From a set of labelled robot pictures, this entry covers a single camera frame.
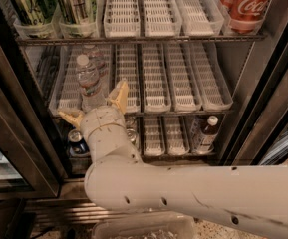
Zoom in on bottom tray tea bottle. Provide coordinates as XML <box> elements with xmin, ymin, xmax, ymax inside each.
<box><xmin>185</xmin><ymin>116</ymin><xmax>219</xmax><ymax>155</ymax></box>

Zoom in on green drink can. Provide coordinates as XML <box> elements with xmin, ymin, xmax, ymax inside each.
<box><xmin>10</xmin><ymin>0</ymin><xmax>56</xmax><ymax>26</ymax></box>
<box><xmin>57</xmin><ymin>0</ymin><xmax>96</xmax><ymax>25</ymax></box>

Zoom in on front silver soda can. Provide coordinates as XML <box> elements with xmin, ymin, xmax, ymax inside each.
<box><xmin>127</xmin><ymin>128</ymin><xmax>139</xmax><ymax>147</ymax></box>

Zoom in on clear water bottle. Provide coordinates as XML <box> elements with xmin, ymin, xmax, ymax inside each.
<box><xmin>76</xmin><ymin>54</ymin><xmax>106</xmax><ymax>113</ymax></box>
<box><xmin>82</xmin><ymin>45</ymin><xmax>108</xmax><ymax>78</ymax></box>

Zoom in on middle tray far left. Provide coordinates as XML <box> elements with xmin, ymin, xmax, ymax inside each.
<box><xmin>49</xmin><ymin>46</ymin><xmax>81</xmax><ymax>117</ymax></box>

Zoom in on bottom tray silver cans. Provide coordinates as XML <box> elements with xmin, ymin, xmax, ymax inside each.
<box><xmin>126</xmin><ymin>117</ymin><xmax>140</xmax><ymax>150</ymax></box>

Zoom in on stainless steel fridge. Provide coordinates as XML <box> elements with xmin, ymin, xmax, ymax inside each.
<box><xmin>0</xmin><ymin>0</ymin><xmax>288</xmax><ymax>225</ymax></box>

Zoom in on bottom wire shelf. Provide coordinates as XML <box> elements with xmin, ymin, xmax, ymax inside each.
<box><xmin>68</xmin><ymin>152</ymin><xmax>216</xmax><ymax>163</ymax></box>

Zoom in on bottom tray blue cans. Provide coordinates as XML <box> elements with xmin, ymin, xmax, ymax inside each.
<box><xmin>67</xmin><ymin>125</ymin><xmax>90</xmax><ymax>157</ymax></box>

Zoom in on front red cola can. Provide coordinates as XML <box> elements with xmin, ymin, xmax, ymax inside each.
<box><xmin>230</xmin><ymin>0</ymin><xmax>269</xmax><ymax>34</ymax></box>

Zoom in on top wire shelf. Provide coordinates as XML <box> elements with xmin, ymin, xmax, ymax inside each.
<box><xmin>16</xmin><ymin>34</ymin><xmax>267</xmax><ymax>47</ymax></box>

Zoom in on top tray cola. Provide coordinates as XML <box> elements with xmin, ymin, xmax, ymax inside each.
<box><xmin>214</xmin><ymin>0</ymin><xmax>269</xmax><ymax>34</ymax></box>

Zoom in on tray empty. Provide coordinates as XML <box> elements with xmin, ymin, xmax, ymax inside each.
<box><xmin>103</xmin><ymin>0</ymin><xmax>141</xmax><ymax>38</ymax></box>
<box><xmin>142</xmin><ymin>0</ymin><xmax>182</xmax><ymax>37</ymax></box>
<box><xmin>175</xmin><ymin>0</ymin><xmax>224</xmax><ymax>37</ymax></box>
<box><xmin>115</xmin><ymin>44</ymin><xmax>141</xmax><ymax>114</ymax></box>

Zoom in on silver soda can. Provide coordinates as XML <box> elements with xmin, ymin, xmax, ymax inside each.
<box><xmin>127</xmin><ymin>128</ymin><xmax>139</xmax><ymax>147</ymax></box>
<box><xmin>125</xmin><ymin>117</ymin><xmax>137</xmax><ymax>129</ymax></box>

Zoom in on open fridge door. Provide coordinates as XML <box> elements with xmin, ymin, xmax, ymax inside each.
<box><xmin>217</xmin><ymin>6</ymin><xmax>288</xmax><ymax>166</ymax></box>

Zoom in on rear silver soda can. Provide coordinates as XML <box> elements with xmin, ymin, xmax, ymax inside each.
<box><xmin>125</xmin><ymin>117</ymin><xmax>137</xmax><ymax>129</ymax></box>

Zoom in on right green drink can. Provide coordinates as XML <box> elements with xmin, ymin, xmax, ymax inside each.
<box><xmin>57</xmin><ymin>0</ymin><xmax>96</xmax><ymax>25</ymax></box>

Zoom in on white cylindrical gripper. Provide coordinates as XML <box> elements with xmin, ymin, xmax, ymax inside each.
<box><xmin>58</xmin><ymin>79</ymin><xmax>142</xmax><ymax>164</ymax></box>

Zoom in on top tray far left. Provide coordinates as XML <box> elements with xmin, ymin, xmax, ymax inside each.
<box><xmin>13</xmin><ymin>7</ymin><xmax>62</xmax><ymax>40</ymax></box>

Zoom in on neighbouring fridge glass door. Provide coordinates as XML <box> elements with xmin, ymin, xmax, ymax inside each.
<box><xmin>0</xmin><ymin>17</ymin><xmax>61</xmax><ymax>202</ymax></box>

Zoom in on middle wire shelf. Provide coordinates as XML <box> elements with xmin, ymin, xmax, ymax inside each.
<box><xmin>48</xmin><ymin>109</ymin><xmax>234</xmax><ymax>120</ymax></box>

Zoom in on wire shelf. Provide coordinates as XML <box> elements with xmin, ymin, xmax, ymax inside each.
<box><xmin>48</xmin><ymin>109</ymin><xmax>234</xmax><ymax>120</ymax></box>
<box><xmin>16</xmin><ymin>34</ymin><xmax>267</xmax><ymax>47</ymax></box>
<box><xmin>68</xmin><ymin>152</ymin><xmax>216</xmax><ymax>163</ymax></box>

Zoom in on brown tea bottle white cap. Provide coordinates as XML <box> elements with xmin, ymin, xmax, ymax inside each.
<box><xmin>193</xmin><ymin>116</ymin><xmax>218</xmax><ymax>153</ymax></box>

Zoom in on left green drink can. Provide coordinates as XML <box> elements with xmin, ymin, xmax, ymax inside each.
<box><xmin>10</xmin><ymin>0</ymin><xmax>56</xmax><ymax>26</ymax></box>

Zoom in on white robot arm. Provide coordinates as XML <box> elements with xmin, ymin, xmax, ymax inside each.
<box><xmin>58</xmin><ymin>80</ymin><xmax>288</xmax><ymax>239</ymax></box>

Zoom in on front blue soda can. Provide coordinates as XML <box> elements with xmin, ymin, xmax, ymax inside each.
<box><xmin>68</xmin><ymin>129</ymin><xmax>89</xmax><ymax>156</ymax></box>

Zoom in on middle tray water bottles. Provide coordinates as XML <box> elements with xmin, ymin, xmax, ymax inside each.
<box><xmin>82</xmin><ymin>45</ymin><xmax>110</xmax><ymax>112</ymax></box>

